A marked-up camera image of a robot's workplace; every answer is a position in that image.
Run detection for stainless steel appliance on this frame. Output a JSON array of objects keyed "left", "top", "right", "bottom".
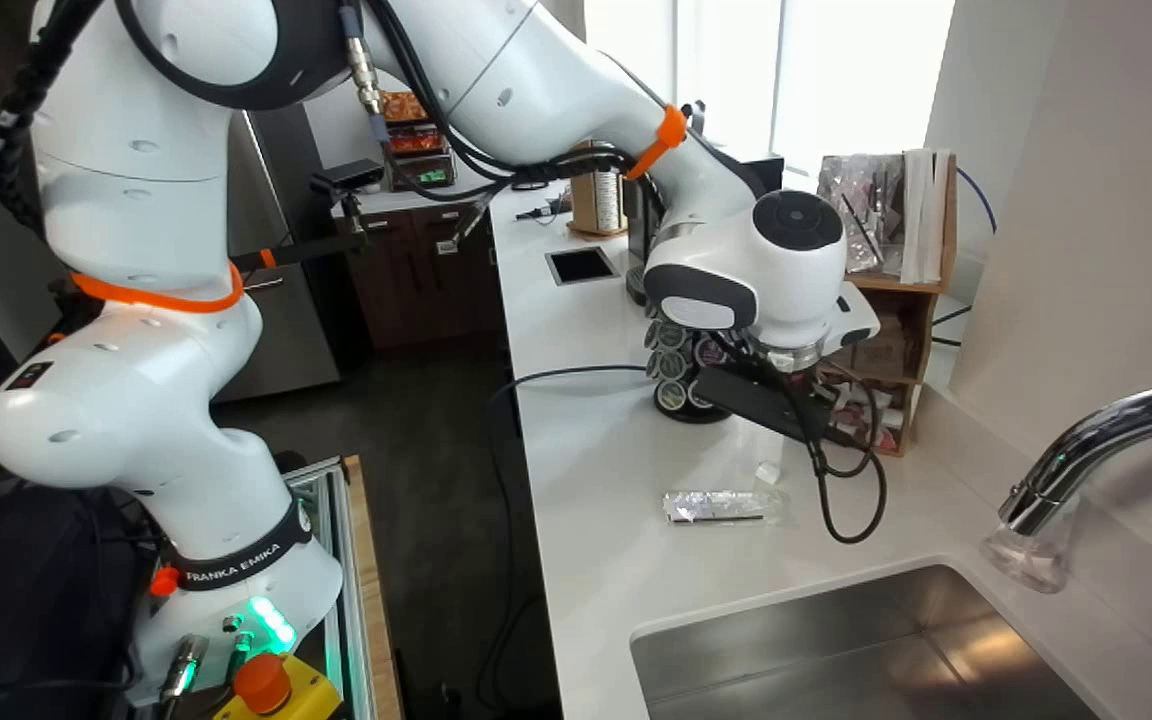
[{"left": 208, "top": 106, "right": 344, "bottom": 403}]

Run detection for black coffee pod carousel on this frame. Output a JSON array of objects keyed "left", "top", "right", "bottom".
[{"left": 637, "top": 299, "right": 749, "bottom": 430}]

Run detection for wooden organizer box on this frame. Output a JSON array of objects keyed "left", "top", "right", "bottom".
[{"left": 815, "top": 144, "right": 966, "bottom": 461}]

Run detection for electronic device with lights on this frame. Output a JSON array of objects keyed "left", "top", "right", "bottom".
[{"left": 380, "top": 90, "right": 462, "bottom": 192}]

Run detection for silver foil packet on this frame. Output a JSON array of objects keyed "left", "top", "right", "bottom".
[{"left": 815, "top": 154, "right": 912, "bottom": 280}]

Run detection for dark brown cabinet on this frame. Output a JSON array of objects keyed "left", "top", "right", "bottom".
[{"left": 333, "top": 195, "right": 509, "bottom": 355}]

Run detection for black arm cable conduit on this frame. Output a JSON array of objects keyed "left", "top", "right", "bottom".
[{"left": 0, "top": 0, "right": 97, "bottom": 241}]

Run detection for small white packet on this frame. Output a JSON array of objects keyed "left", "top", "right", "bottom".
[{"left": 661, "top": 486, "right": 777, "bottom": 529}]

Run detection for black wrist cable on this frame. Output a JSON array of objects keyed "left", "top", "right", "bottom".
[{"left": 797, "top": 380, "right": 892, "bottom": 548}]

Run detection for yellow red emergency stop button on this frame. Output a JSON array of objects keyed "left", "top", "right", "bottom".
[{"left": 211, "top": 650, "right": 344, "bottom": 720}]

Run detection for small brown carton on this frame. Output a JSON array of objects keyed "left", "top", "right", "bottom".
[{"left": 851, "top": 317, "right": 915, "bottom": 383}]

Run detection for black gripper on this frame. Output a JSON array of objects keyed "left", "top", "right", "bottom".
[{"left": 698, "top": 363, "right": 827, "bottom": 445}]

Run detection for chrome gooseneck faucet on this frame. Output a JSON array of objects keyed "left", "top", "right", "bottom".
[{"left": 993, "top": 377, "right": 1152, "bottom": 597}]

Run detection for metal cylindrical canister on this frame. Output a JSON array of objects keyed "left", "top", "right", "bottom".
[{"left": 565, "top": 164, "right": 634, "bottom": 243}]

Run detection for wooden board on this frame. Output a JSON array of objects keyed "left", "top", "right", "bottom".
[{"left": 336, "top": 452, "right": 409, "bottom": 720}]

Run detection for stainless steel sink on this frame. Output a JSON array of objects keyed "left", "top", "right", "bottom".
[{"left": 628, "top": 561, "right": 1104, "bottom": 720}]

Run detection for white paper packets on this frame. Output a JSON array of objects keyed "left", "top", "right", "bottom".
[{"left": 895, "top": 144, "right": 960, "bottom": 288}]

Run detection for square counter cutout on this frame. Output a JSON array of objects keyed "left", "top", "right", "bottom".
[{"left": 544, "top": 243, "right": 615, "bottom": 288}]

